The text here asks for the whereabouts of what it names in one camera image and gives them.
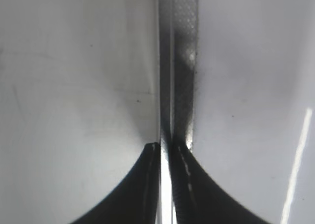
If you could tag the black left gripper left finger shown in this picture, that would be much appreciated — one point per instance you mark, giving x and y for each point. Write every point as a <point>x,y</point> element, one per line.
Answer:
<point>134,200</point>

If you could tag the white whiteboard with grey frame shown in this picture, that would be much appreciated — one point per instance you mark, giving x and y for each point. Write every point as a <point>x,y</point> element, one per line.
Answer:
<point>78,101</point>

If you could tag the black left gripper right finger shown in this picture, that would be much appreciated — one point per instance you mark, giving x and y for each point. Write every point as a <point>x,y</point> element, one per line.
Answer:
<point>197,198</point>

